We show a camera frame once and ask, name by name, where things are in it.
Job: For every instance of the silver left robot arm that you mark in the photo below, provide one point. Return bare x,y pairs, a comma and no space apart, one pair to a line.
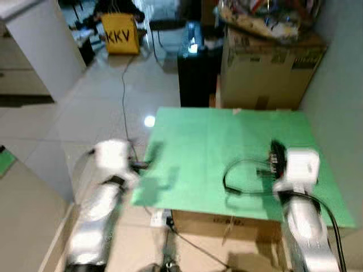
99,218

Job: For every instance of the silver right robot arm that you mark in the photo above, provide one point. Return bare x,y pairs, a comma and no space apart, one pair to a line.
306,232

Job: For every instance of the white power adapter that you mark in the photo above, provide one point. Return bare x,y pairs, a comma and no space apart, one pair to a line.
160,219

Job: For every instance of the green table mat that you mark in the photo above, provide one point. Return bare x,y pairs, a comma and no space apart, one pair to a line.
210,153

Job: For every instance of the low cardboard box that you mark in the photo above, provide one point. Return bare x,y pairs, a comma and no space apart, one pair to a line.
227,224

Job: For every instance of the large printed cardboard box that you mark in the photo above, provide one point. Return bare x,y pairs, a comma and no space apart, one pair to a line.
266,71

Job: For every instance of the small green mat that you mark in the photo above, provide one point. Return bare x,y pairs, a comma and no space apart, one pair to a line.
5,161

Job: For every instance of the yellow KKV shopping bag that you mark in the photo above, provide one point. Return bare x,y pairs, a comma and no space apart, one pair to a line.
120,35

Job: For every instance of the clear plastic bottle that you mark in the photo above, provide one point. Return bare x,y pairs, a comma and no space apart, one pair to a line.
194,37

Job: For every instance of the clear plastic bag of goods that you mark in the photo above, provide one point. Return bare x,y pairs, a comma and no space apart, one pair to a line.
266,20

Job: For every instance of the black chair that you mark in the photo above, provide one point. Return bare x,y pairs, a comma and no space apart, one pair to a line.
165,27

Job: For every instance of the white cabinet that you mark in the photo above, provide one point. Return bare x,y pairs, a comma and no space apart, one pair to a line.
45,45

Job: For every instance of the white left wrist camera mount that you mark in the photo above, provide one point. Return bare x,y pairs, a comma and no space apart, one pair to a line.
112,156

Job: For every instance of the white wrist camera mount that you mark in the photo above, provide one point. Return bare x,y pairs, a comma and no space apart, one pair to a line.
112,156
300,167

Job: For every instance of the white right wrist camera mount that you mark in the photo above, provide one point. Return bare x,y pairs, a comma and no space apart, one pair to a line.
300,167

